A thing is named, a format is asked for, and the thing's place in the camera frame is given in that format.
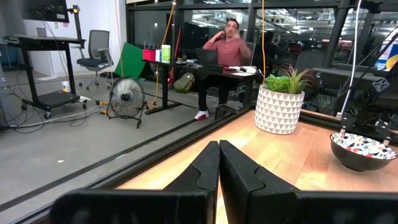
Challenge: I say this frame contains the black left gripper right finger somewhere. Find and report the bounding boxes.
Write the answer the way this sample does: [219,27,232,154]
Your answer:
[220,139,301,224]

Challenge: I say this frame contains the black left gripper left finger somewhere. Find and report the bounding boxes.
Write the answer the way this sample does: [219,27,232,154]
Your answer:
[164,141,221,224]

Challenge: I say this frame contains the floral patterned black bowl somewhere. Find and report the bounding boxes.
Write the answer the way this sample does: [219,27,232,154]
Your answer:
[329,131,398,172]

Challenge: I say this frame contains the person's white red shoe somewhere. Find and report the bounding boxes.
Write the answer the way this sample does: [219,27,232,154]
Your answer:
[193,109,210,121]

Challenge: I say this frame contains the potted plant triangle-patterned pot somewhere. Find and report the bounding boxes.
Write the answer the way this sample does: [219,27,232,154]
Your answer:
[254,63,313,136]

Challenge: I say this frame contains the grey green backpack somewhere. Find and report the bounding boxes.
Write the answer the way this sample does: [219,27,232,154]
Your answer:
[172,72,196,94]

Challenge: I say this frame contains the black office desk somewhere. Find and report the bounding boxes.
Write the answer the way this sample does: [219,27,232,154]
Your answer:
[142,58,261,116]

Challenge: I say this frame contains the white papers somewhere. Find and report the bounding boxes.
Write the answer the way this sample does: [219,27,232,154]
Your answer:
[228,65,258,77]

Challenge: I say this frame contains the black floor fan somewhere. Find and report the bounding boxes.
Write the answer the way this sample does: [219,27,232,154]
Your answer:
[105,77,147,129]

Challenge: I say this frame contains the black laptop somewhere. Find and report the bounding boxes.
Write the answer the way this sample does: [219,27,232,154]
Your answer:
[195,48,219,67]

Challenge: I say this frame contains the person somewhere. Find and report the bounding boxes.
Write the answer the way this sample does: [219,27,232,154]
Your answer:
[198,18,252,113]

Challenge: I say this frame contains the green white wipes canister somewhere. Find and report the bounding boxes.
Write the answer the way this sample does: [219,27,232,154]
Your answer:
[160,44,172,64]

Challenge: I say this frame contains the red container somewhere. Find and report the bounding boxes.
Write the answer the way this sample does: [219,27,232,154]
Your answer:
[142,49,156,62]

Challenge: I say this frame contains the grey office chair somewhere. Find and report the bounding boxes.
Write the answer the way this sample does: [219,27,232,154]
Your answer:
[246,42,257,63]
[76,29,114,91]

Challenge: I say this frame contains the green board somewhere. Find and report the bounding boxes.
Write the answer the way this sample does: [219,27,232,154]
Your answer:
[114,42,146,79]

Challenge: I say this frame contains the black standing desk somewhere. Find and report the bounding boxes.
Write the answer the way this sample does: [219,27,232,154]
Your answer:
[14,4,88,119]

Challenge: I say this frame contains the black monitor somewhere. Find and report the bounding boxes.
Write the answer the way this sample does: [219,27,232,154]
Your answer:
[18,0,70,23]

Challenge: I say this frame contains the black aluminium rig frame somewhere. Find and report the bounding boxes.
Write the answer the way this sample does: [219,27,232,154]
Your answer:
[15,104,398,224]

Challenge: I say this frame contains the yellow extension cable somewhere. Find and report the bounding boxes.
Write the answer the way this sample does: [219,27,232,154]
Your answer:
[146,1,177,110]
[261,0,267,85]

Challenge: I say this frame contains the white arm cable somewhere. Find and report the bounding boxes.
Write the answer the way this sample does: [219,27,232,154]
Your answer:
[340,0,364,118]

